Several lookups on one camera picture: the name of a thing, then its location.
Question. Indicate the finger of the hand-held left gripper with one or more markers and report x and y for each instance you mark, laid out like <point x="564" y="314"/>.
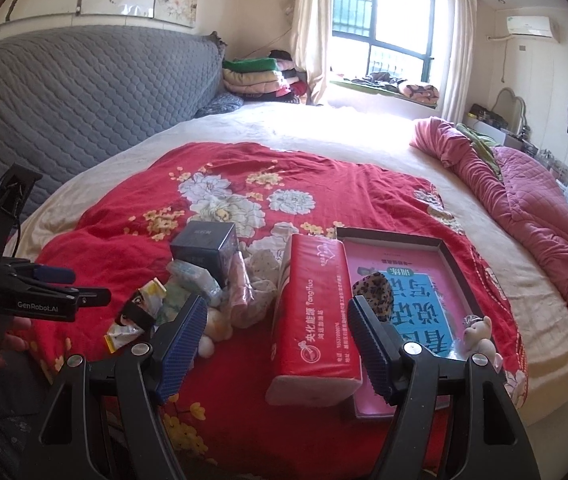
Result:
<point x="54" y="274"/>
<point x="94" y="296"/>

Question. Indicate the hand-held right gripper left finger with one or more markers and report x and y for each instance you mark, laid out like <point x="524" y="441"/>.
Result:
<point x="181" y="350"/>

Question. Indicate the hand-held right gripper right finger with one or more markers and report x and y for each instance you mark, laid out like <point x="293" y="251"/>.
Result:
<point x="376" y="355"/>

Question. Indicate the green white tissue packet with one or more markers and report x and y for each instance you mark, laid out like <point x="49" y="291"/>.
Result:
<point x="196" y="280"/>
<point x="171" y="309"/>

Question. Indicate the leopard print scrunchie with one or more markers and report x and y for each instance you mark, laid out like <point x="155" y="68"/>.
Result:
<point x="373" y="290"/>

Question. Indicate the pink packet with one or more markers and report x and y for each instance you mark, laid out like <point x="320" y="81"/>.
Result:
<point x="244" y="295"/>

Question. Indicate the white plush bear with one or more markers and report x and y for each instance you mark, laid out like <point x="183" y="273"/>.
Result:
<point x="478" y="335"/>

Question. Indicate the spotted white cloth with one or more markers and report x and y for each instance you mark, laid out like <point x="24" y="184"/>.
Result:
<point x="264" y="267"/>

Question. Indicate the grey cardboard box tray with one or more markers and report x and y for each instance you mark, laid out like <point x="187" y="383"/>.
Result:
<point x="388" y="236"/>

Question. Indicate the cream plush toy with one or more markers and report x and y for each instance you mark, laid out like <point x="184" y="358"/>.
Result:
<point x="215" y="327"/>

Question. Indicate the yellow white snack packet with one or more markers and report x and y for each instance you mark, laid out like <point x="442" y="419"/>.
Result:
<point x="151" y="293"/>

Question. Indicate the red floral blanket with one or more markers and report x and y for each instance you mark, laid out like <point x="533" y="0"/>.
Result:
<point x="234" y="385"/>

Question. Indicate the red tissue pack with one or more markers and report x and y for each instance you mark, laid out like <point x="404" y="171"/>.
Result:
<point x="309" y="310"/>

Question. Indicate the pink and blue book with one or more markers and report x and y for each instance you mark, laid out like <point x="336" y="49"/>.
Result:
<point x="368" y="260"/>

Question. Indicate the black box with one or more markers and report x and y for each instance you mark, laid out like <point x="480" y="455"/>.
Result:
<point x="204" y="245"/>

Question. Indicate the grey quilted headboard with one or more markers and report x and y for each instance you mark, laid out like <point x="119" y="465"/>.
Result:
<point x="89" y="100"/>

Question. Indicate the pink quilt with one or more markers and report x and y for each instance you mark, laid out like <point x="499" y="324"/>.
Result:
<point x="538" y="210"/>

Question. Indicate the dark patterned pillow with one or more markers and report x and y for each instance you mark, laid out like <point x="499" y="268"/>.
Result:
<point x="221" y="105"/>

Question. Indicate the bed with cream sheet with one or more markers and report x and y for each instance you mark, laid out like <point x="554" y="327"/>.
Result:
<point x="343" y="125"/>

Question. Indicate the green cloth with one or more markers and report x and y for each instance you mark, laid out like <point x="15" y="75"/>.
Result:
<point x="478" y="140"/>

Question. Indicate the white dressing table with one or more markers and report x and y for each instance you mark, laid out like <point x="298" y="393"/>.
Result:
<point x="488" y="127"/>

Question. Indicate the folded patterned blanket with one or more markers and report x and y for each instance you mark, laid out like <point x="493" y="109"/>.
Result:
<point x="418" y="92"/>

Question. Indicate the stack of folded clothes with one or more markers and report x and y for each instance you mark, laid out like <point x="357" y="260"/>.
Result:
<point x="254" y="80"/>

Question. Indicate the dark clothes pile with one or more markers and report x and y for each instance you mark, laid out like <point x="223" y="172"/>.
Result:
<point x="378" y="79"/>

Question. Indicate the vanity mirror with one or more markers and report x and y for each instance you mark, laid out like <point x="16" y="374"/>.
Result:
<point x="508" y="110"/>

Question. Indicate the brown patterned cloth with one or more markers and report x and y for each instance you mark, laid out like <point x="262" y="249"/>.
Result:
<point x="218" y="42"/>

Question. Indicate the cream curtain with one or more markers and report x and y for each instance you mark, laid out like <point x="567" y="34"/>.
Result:
<point x="458" y="50"/>
<point x="311" y="35"/>

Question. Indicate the white air conditioner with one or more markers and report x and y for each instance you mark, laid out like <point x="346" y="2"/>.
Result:
<point x="531" y="27"/>

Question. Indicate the window with dark frame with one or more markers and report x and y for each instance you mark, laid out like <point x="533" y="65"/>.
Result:
<point x="353" y="5"/>

